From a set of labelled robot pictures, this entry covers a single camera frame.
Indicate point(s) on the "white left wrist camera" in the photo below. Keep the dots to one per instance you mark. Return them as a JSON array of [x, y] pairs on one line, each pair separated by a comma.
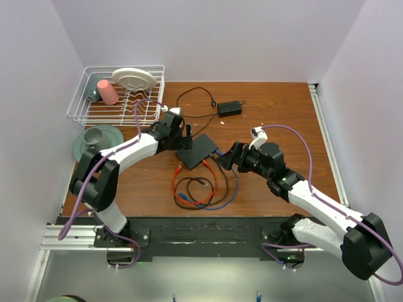
[[174, 110]]

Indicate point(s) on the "pink plastic cup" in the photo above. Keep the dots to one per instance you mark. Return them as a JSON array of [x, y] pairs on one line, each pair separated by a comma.
[[107, 92]]

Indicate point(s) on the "black power adapter brick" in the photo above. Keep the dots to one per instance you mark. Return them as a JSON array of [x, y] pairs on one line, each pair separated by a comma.
[[230, 108]]

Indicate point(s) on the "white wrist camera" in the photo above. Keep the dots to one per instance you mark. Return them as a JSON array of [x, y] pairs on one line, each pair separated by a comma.
[[259, 137], [174, 110]]

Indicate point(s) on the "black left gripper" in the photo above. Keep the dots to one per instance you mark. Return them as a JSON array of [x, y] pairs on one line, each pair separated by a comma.
[[184, 143]]

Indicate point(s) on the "black network switch box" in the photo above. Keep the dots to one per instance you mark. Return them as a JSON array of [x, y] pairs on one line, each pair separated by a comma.
[[203, 146]]

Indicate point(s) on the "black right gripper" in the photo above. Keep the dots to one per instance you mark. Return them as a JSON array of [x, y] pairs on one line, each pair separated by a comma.
[[227, 159]]

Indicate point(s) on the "grey metal mug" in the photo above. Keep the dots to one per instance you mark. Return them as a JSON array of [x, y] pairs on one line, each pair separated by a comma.
[[95, 138]]

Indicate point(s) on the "dark green mug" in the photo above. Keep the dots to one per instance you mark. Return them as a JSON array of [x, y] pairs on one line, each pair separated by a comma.
[[91, 90]]

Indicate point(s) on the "white ceramic plate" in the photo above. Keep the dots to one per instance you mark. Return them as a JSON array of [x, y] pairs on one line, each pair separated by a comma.
[[133, 78]]

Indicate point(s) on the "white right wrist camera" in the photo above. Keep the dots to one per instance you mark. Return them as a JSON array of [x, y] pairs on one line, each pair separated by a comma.
[[259, 137]]

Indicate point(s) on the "white wire dish rack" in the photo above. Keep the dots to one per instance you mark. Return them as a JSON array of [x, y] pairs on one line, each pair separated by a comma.
[[142, 102]]

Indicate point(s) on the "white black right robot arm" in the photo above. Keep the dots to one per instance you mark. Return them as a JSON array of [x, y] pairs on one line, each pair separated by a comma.
[[361, 242]]

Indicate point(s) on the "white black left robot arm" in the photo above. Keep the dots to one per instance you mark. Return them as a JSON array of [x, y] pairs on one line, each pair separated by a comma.
[[95, 180]]

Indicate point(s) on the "aluminium right side rail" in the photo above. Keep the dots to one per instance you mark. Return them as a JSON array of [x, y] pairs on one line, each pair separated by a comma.
[[328, 145]]

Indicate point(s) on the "aluminium front rail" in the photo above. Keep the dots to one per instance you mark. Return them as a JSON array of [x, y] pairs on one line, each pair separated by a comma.
[[86, 237]]

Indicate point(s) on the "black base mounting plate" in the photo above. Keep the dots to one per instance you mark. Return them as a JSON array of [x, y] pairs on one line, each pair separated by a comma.
[[256, 237]]

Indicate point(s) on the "aluminium rail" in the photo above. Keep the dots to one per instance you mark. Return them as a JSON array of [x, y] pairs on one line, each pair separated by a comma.
[[328, 145], [86, 237]]

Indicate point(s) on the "green plate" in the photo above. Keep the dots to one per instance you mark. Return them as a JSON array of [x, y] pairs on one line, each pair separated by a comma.
[[115, 137]]

